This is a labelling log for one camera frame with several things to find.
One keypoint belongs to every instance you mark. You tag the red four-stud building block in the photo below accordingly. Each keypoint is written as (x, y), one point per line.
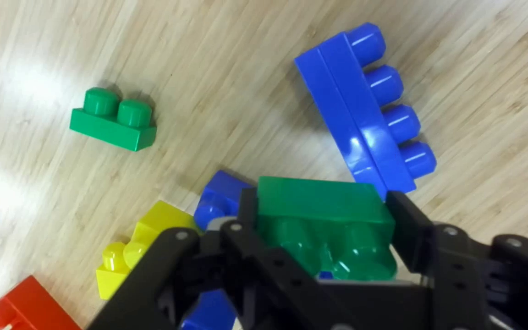
(27, 309)

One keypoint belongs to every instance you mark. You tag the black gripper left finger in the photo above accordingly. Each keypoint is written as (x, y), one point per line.
(216, 287)

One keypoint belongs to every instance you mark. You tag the yellow building block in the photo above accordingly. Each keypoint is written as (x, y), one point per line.
(166, 221)
(111, 284)

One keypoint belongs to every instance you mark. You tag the long blue building block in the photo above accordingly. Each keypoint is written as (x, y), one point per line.
(350, 104)

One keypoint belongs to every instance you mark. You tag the green building block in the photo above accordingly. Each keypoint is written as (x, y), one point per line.
(115, 131)
(320, 214)

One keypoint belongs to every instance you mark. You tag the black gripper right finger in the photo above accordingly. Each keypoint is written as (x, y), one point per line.
(491, 287)

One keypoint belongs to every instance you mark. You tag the short blue building block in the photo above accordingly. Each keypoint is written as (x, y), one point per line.
(210, 313)
(219, 199)

